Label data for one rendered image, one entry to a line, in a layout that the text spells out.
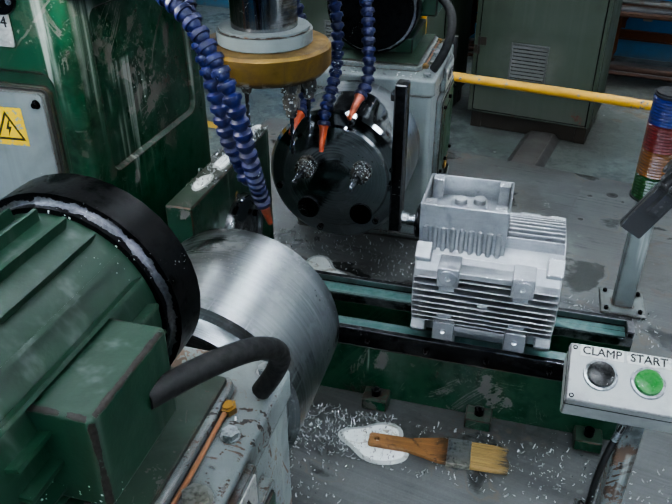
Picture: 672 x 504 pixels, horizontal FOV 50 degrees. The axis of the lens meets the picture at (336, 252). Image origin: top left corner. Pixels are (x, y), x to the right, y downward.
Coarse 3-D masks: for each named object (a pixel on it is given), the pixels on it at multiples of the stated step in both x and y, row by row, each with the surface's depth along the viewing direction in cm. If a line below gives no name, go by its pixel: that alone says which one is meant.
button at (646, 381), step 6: (642, 372) 79; (648, 372) 79; (654, 372) 79; (636, 378) 79; (642, 378) 79; (648, 378) 79; (654, 378) 79; (660, 378) 78; (636, 384) 79; (642, 384) 78; (648, 384) 78; (654, 384) 78; (660, 384) 78; (642, 390) 78; (648, 390) 78; (654, 390) 78; (660, 390) 78
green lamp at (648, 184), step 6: (636, 174) 123; (636, 180) 123; (642, 180) 122; (648, 180) 121; (654, 180) 121; (636, 186) 123; (642, 186) 122; (648, 186) 121; (636, 192) 124; (642, 192) 123
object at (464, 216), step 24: (432, 192) 106; (456, 192) 107; (480, 192) 106; (504, 192) 103; (432, 216) 99; (456, 216) 98; (480, 216) 97; (504, 216) 96; (432, 240) 101; (456, 240) 100; (480, 240) 98; (504, 240) 98
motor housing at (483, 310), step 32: (512, 224) 101; (544, 224) 100; (480, 256) 100; (512, 256) 99; (544, 256) 98; (416, 288) 100; (480, 288) 99; (544, 288) 97; (480, 320) 100; (512, 320) 99; (544, 320) 97
